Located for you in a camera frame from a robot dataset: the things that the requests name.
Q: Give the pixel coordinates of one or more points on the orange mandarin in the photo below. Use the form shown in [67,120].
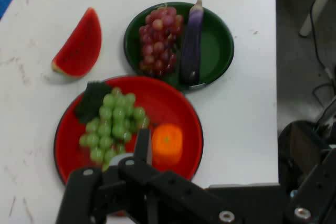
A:
[168,142]

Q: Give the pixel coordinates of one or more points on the red round plate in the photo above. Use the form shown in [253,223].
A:
[170,103]

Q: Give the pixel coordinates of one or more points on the white slanted stand leg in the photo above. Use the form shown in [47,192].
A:
[319,1]

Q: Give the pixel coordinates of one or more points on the green grape bunch with leaf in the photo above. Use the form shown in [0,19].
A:
[115,119]

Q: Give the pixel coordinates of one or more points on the red grape bunch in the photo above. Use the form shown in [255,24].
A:
[157,45]

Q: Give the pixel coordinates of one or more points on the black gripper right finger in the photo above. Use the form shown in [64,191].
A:
[315,192]

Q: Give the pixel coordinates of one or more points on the red watermelon slice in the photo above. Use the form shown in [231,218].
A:
[78,48]

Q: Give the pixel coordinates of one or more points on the purple eggplant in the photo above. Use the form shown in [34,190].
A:
[191,48]

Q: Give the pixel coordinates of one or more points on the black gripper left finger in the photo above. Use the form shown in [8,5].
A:
[136,182]

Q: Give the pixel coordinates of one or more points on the dark green round plate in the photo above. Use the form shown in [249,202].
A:
[215,48]

